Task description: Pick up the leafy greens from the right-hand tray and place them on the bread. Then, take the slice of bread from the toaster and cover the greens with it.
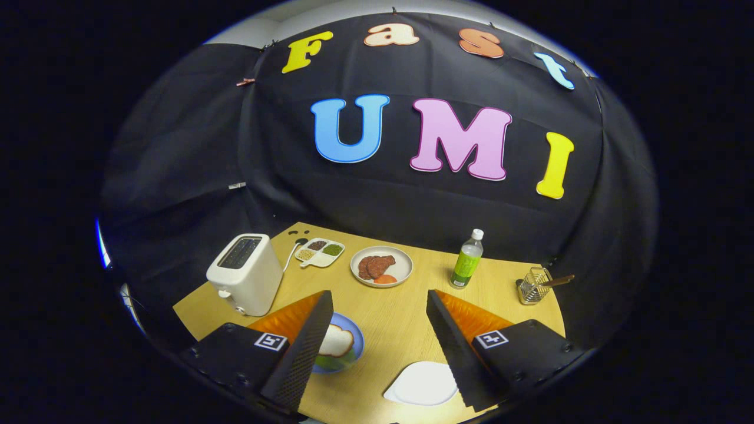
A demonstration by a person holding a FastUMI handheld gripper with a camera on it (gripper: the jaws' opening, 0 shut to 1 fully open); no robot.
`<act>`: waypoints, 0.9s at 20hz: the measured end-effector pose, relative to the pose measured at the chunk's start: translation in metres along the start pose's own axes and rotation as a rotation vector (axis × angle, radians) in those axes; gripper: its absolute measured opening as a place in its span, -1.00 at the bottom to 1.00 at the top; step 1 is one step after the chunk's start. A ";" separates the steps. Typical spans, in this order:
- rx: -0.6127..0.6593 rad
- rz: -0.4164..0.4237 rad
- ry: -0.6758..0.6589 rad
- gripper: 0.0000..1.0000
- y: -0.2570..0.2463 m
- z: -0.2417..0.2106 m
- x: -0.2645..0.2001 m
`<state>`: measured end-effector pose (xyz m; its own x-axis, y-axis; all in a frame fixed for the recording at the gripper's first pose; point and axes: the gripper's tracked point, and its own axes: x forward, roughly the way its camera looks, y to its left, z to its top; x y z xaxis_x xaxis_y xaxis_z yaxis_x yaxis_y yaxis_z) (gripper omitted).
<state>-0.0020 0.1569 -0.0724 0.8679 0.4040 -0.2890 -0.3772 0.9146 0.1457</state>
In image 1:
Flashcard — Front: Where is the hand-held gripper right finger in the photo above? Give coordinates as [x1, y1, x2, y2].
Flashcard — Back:
[426, 289, 587, 412]

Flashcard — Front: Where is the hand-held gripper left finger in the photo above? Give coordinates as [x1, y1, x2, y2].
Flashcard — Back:
[180, 290, 335, 413]

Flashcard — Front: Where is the green lettuce leaf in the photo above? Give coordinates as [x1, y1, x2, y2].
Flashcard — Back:
[315, 352, 354, 372]

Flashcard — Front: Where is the white bread slice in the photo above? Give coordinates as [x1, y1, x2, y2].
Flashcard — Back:
[318, 324, 355, 358]

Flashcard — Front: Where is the white irregular plate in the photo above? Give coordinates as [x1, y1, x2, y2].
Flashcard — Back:
[383, 361, 459, 407]

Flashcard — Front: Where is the blue plate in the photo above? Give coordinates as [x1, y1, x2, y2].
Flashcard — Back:
[312, 312, 365, 375]

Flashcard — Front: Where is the white toaster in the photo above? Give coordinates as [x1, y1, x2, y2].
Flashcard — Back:
[206, 233, 285, 317]

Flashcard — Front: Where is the green label water bottle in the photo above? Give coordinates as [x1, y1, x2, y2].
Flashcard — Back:
[449, 228, 485, 290]

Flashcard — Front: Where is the white divided dish with grains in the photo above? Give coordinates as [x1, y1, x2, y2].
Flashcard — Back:
[295, 237, 346, 269]

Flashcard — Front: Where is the round white plate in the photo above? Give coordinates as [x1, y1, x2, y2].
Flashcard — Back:
[350, 246, 414, 288]

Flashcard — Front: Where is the bright white screen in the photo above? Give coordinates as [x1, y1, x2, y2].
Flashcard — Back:
[96, 219, 111, 269]

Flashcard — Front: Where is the row of black clips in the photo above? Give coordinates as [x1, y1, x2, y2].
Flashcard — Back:
[262, 6, 598, 80]

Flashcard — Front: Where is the white toaster cable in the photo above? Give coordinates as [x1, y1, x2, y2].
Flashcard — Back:
[282, 238, 308, 273]

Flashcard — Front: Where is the wire mesh utensil holder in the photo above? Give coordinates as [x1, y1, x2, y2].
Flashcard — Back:
[517, 267, 553, 306]

